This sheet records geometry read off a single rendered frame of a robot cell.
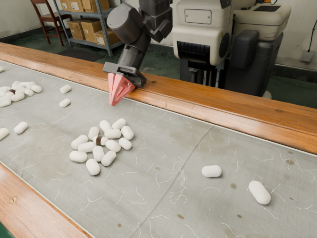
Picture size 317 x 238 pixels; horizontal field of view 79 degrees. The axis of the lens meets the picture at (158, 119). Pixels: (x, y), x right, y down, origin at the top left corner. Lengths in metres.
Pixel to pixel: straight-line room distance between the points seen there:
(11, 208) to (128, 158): 0.19
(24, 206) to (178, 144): 0.27
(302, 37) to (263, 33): 1.21
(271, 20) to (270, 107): 0.66
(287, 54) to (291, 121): 1.90
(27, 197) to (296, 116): 0.50
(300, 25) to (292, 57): 0.29
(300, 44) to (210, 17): 1.52
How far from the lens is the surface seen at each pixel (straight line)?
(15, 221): 0.36
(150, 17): 0.54
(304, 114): 0.49
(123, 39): 0.50
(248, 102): 0.48
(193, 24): 0.93
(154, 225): 0.31
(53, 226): 0.33
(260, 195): 0.33
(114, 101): 0.50
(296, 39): 2.29
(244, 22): 1.11
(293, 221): 0.35
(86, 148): 0.41
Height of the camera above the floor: 1.03
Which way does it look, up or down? 39 degrees down
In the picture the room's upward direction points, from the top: 6 degrees counter-clockwise
